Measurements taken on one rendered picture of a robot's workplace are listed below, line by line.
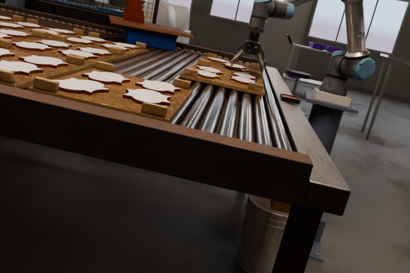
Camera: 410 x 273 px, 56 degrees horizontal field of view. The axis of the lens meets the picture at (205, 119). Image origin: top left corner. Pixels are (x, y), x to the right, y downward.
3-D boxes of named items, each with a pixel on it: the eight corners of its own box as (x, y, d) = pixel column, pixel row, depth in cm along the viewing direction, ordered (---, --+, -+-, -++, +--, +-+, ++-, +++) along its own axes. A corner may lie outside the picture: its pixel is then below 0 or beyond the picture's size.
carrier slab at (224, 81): (262, 81, 193) (263, 78, 193) (263, 96, 153) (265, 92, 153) (194, 66, 195) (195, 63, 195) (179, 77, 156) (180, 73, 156)
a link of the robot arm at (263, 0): (277, -5, 168) (260, -9, 165) (271, 21, 171) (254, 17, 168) (269, -6, 174) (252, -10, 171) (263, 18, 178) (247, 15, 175)
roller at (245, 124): (249, 69, 272) (251, 62, 271) (253, 173, 84) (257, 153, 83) (243, 67, 272) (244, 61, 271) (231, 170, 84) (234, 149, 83)
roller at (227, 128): (243, 67, 272) (243, 60, 271) (231, 169, 84) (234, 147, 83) (235, 66, 273) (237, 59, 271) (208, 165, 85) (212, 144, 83)
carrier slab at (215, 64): (260, 71, 233) (261, 69, 233) (263, 81, 194) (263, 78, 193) (204, 59, 235) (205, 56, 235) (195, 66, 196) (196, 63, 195)
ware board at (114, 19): (177, 30, 284) (178, 28, 284) (193, 38, 238) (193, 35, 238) (108, 17, 269) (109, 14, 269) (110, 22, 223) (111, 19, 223)
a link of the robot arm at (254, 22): (250, 16, 177) (268, 19, 176) (248, 25, 178) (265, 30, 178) (250, 16, 170) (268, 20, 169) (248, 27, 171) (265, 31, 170)
